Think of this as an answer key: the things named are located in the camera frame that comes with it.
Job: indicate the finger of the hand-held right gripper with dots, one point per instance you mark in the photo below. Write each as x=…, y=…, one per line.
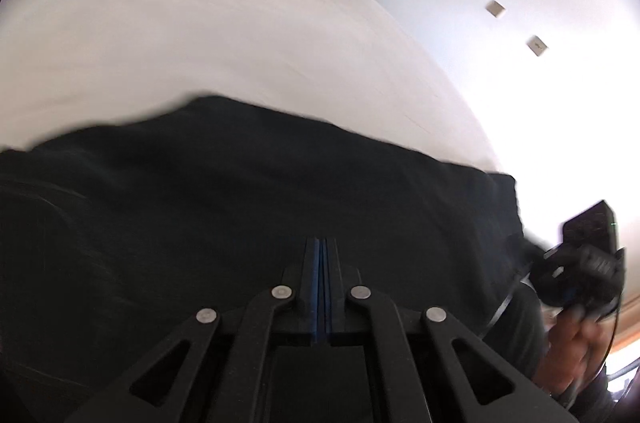
x=525, y=248

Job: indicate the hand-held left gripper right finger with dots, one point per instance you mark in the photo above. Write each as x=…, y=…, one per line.
x=328, y=293

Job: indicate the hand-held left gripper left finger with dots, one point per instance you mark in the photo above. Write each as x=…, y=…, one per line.
x=313, y=293

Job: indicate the black pants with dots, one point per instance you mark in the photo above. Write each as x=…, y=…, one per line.
x=240, y=203

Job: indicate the person's right hand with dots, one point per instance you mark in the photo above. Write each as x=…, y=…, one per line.
x=570, y=348

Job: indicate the bed with white sheet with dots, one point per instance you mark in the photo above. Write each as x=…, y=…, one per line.
x=200, y=43

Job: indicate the white wall switch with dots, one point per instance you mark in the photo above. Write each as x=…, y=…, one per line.
x=537, y=45
x=496, y=8

